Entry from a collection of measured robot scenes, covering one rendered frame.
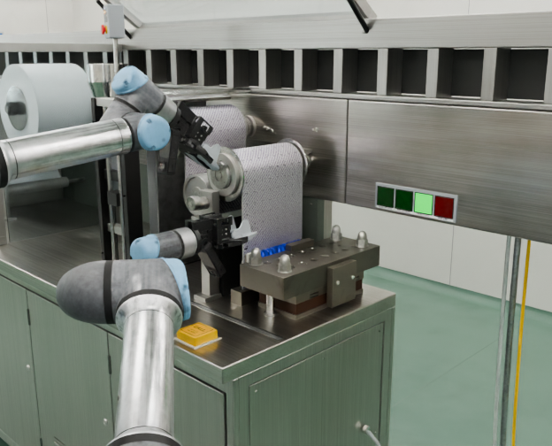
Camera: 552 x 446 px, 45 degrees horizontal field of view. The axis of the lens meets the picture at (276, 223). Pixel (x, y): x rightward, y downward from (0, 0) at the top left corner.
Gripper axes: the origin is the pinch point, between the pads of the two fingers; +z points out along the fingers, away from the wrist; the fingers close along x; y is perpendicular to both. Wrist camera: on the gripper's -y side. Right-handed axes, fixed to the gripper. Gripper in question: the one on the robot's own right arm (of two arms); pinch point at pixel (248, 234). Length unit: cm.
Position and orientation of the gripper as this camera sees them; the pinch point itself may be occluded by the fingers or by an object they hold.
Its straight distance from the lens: 179.1
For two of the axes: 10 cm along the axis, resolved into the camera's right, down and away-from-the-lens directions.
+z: 7.0, -1.8, 6.9
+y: 0.0, -9.7, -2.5
